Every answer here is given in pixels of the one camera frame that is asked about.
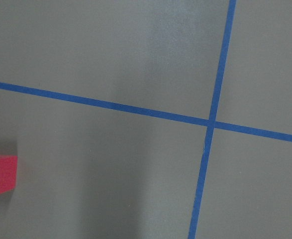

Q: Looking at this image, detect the red block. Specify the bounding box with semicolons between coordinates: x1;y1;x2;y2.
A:
0;155;18;194

